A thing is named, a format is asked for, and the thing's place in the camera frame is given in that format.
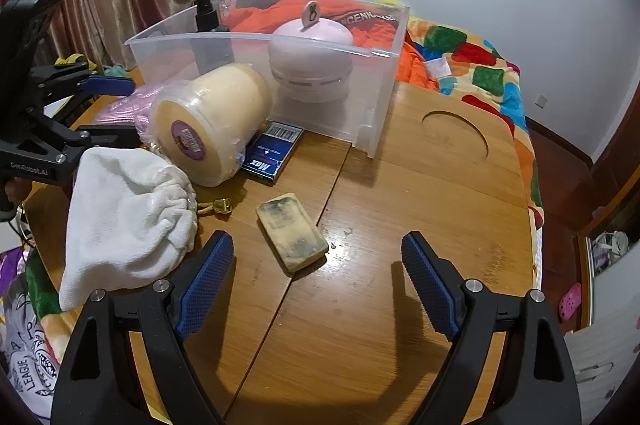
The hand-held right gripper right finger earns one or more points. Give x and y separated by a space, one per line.
429 286

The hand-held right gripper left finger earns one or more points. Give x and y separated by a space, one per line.
206 285

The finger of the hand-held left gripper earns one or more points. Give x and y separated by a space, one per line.
107 137
110 86

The white towel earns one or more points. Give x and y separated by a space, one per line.
125 225

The yellow eraser block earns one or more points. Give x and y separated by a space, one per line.
292 230

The clear plastic storage box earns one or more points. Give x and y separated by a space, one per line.
325 120

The wooden desktop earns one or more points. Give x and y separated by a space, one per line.
400 185

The pink round desktop vacuum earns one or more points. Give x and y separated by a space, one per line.
310 42

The pink knitted cloth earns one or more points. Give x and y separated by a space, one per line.
125 110

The yellow cloth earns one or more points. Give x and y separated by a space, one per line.
75 61

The small gold clip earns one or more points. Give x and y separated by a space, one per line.
220 206

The cream jar in plastic wrap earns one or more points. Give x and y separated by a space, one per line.
220 115

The black pump bottle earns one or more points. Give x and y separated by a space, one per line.
206 12

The pink clog shoe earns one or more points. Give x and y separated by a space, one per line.
571 302

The blue staple box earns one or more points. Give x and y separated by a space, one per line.
270 155

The white sandals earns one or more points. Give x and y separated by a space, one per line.
610 250

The white cabinet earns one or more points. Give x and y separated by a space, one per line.
605 365

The white printed blanket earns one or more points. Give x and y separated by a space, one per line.
25 355

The colourful patchwork blanket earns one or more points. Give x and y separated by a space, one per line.
480 77

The orange cloth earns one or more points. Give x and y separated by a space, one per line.
412 62

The white wall socket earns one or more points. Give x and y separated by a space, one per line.
540 100

